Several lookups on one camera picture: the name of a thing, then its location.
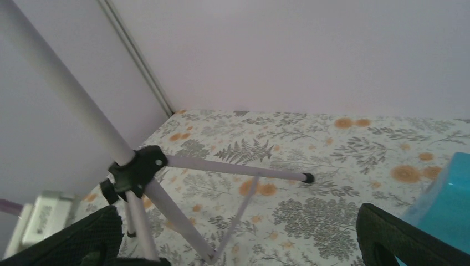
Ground blue metronome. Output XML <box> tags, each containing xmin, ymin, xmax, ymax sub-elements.
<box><xmin>401</xmin><ymin>152</ymin><xmax>469</xmax><ymax>254</ymax></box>

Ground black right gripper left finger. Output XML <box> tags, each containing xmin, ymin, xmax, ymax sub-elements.
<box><xmin>1</xmin><ymin>206</ymin><xmax>171</xmax><ymax>266</ymax></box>

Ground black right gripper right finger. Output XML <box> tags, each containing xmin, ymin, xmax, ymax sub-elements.
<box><xmin>356</xmin><ymin>203</ymin><xmax>469</xmax><ymax>265</ymax></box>

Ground floral patterned table mat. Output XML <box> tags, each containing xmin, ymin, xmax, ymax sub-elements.
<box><xmin>73</xmin><ymin>109</ymin><xmax>470</xmax><ymax>266</ymax></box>

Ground white tripod music stand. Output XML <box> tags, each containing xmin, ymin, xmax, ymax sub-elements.
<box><xmin>1</xmin><ymin>1</ymin><xmax>315</xmax><ymax>265</ymax></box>

